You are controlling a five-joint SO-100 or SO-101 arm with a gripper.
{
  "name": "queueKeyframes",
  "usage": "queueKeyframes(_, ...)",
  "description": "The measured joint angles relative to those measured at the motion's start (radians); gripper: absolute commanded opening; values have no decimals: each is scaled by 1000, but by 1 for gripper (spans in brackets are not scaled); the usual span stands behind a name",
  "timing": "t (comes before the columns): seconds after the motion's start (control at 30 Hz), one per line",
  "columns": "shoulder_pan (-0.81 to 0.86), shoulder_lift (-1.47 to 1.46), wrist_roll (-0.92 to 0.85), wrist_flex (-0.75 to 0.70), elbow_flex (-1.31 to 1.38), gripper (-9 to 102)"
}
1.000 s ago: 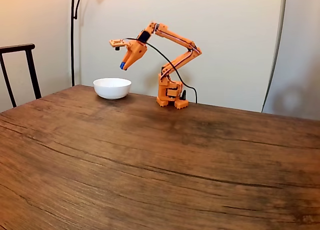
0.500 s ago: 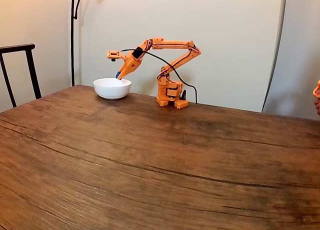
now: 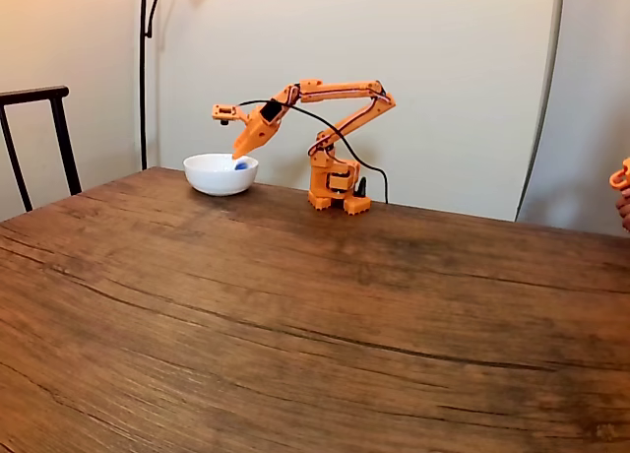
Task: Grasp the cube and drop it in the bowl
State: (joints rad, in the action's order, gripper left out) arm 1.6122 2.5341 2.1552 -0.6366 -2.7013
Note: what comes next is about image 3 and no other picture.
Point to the blue cube with letters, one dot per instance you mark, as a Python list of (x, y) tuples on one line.
[(241, 166)]

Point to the white ceramic bowl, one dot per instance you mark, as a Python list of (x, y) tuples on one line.
[(216, 182)]

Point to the black wooden chair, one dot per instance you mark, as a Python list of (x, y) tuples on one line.
[(59, 128)]

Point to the black floor lamp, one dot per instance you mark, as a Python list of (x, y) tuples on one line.
[(143, 79)]

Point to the person's hand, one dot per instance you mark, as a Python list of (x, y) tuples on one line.
[(625, 209)]

